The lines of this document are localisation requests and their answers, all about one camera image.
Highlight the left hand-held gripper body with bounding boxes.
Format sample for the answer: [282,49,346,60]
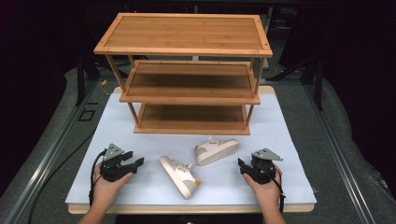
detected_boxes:
[99,143,138,183]

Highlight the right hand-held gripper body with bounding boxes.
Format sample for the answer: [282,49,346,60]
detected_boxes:
[244,147,284,185]

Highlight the white grey sneaker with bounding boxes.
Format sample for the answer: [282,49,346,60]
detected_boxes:
[159,155,202,200]
[194,136,241,167]

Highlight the wooden three-tier shoe rack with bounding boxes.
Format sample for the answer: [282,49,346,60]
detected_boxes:
[92,12,274,136]

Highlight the person's right hand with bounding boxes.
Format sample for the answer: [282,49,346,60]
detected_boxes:
[242,166,283,209]

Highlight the person's left hand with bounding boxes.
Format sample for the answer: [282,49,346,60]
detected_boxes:
[92,162,134,206]

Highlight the white table cover sheet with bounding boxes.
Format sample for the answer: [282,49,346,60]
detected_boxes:
[64,91,318,206]

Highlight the black metal stand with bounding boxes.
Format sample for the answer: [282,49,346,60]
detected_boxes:
[313,59,323,110]
[76,52,87,106]

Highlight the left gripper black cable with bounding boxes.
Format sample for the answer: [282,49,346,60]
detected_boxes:
[89,148,108,207]

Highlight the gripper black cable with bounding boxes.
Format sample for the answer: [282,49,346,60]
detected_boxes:
[273,167,287,215]
[89,148,108,207]

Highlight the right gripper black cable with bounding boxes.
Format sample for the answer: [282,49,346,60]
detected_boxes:
[273,167,287,215]

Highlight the black floor cable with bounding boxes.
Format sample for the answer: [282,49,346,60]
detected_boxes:
[27,132,96,224]

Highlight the metal floor rail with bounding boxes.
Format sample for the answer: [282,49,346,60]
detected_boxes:
[3,80,98,224]
[303,83,377,224]

